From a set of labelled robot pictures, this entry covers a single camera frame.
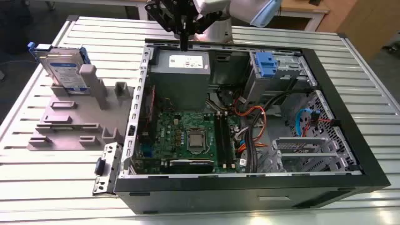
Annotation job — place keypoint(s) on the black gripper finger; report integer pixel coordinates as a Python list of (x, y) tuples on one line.
[(205, 24), (159, 16)]

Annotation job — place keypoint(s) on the hard disk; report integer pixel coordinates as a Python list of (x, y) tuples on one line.
[(66, 72)]

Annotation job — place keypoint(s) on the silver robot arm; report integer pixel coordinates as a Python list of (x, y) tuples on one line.
[(219, 32)]

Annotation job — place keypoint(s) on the blue drive latch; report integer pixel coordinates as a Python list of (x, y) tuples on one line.
[(266, 65)]

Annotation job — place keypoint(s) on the grey power supply unit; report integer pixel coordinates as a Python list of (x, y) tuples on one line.
[(178, 91)]

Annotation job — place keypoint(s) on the metal drive cage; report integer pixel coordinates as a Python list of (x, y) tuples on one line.
[(259, 87)]

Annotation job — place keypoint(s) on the green motherboard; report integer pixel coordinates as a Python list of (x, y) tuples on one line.
[(170, 122)]

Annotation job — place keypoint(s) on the grey parts rack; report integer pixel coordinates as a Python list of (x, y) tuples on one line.
[(78, 112)]

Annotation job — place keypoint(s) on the black RAM slot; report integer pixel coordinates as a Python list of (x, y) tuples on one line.
[(221, 138), (230, 140)]

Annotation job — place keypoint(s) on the silver CPU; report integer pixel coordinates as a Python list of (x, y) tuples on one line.
[(197, 140)]

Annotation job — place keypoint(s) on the wooden cabinet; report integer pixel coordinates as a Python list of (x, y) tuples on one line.
[(369, 23)]

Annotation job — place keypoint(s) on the CPU socket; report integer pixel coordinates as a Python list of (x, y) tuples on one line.
[(198, 152)]

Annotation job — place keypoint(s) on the black graphics card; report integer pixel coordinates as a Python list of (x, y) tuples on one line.
[(191, 164)]

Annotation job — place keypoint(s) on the black chair base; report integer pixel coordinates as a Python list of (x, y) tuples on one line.
[(394, 48)]

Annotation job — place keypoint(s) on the black lock knob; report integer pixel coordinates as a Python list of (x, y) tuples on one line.
[(101, 166)]

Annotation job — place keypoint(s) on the black PC case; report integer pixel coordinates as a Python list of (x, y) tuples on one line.
[(219, 194)]

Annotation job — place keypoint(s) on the wooden desk white frame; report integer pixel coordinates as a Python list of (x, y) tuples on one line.
[(315, 10)]

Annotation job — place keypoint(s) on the metal case bracket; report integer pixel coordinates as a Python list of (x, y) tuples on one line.
[(110, 150)]

